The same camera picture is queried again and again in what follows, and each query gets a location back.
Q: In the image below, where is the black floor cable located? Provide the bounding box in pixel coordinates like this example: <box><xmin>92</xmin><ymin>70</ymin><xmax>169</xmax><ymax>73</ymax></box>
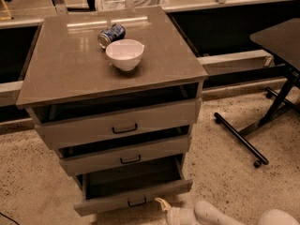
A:
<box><xmin>0</xmin><ymin>212</ymin><xmax>21</xmax><ymax>225</ymax></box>

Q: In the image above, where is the blue soda can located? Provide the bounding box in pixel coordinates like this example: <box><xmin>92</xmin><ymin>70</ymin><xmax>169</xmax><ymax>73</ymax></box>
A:
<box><xmin>97</xmin><ymin>23</ymin><xmax>126</xmax><ymax>49</ymax></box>

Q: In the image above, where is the clear plastic bin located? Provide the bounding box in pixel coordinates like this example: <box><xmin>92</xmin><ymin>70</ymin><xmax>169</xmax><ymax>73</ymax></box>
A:
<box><xmin>96</xmin><ymin>0</ymin><xmax>168</xmax><ymax>11</ymax></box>

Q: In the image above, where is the grey drawer cabinet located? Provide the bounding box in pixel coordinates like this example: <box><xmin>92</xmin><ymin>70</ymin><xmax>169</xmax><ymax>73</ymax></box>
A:
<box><xmin>16</xmin><ymin>6</ymin><xmax>209</xmax><ymax>204</ymax></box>

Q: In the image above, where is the grey bottom drawer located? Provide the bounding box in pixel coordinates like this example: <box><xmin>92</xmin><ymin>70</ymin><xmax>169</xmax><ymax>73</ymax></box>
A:
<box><xmin>74</xmin><ymin>155</ymin><xmax>192</xmax><ymax>217</ymax></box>

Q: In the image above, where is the grey middle drawer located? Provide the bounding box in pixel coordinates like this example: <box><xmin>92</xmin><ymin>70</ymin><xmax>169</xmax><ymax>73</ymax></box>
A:
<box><xmin>59</xmin><ymin>135</ymin><xmax>190</xmax><ymax>175</ymax></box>

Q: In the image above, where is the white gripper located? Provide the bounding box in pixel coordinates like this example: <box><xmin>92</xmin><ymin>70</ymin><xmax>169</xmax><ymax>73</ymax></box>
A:
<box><xmin>155</xmin><ymin>198</ymin><xmax>199</xmax><ymax>225</ymax></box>

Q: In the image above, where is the white ceramic bowl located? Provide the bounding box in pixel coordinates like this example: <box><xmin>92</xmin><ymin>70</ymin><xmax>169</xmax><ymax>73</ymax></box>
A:
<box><xmin>106</xmin><ymin>39</ymin><xmax>144</xmax><ymax>71</ymax></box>

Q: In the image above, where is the black side table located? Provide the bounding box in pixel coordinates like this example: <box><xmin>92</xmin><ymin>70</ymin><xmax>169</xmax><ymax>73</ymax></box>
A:
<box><xmin>214</xmin><ymin>18</ymin><xmax>300</xmax><ymax>168</ymax></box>

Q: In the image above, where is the grey drawer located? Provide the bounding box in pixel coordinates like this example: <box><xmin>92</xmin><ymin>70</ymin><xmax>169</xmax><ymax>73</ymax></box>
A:
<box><xmin>36</xmin><ymin>97</ymin><xmax>202</xmax><ymax>149</ymax></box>
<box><xmin>59</xmin><ymin>135</ymin><xmax>190</xmax><ymax>175</ymax></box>
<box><xmin>74</xmin><ymin>155</ymin><xmax>192</xmax><ymax>217</ymax></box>

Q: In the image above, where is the grey top drawer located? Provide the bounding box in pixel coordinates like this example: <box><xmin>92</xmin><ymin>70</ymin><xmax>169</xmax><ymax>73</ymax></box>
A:
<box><xmin>36</xmin><ymin>97</ymin><xmax>202</xmax><ymax>149</ymax></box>

